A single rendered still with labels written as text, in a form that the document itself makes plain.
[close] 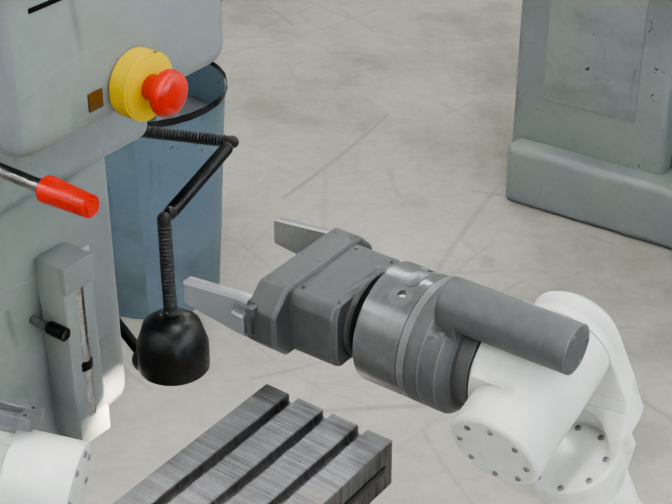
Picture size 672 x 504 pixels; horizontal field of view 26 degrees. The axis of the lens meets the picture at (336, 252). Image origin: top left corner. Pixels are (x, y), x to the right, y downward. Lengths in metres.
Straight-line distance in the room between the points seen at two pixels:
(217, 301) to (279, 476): 1.02
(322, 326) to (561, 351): 0.18
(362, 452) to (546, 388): 1.15
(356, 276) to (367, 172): 3.76
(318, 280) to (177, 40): 0.33
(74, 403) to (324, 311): 0.53
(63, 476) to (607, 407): 0.37
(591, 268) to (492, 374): 3.40
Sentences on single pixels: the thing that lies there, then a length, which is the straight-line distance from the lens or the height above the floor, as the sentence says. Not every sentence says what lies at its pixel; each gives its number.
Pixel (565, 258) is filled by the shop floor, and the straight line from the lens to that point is 4.37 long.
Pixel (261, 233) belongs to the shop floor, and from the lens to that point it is 4.44.
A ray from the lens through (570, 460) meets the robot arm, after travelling 1.02.
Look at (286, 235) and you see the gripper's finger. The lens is 1.11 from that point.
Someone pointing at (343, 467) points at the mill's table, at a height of 0.96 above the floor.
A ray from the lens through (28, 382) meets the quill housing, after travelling 1.46.
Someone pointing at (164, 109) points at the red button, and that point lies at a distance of 1.20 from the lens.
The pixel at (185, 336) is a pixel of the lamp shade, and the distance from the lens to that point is 1.42.
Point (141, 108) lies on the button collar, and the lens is 1.22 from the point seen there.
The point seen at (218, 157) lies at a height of 1.59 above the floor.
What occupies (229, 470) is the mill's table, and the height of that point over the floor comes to 0.96.
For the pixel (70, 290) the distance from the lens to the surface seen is 1.39.
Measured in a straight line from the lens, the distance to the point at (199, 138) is 1.52.
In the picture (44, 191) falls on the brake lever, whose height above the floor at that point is 1.71.
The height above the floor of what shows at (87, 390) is 1.40.
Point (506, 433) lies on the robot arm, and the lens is 0.91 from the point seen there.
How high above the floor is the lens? 2.27
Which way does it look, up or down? 32 degrees down
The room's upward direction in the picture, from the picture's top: straight up
